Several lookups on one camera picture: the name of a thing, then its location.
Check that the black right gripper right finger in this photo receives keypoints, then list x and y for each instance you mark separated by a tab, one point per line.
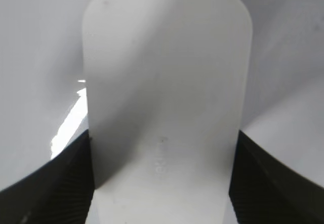
264	190

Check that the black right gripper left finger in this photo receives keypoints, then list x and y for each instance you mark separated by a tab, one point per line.
60	191

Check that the white whiteboard eraser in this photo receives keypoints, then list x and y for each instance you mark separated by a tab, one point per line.
166	82

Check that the grey framed whiteboard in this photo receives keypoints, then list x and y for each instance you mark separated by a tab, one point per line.
42	69

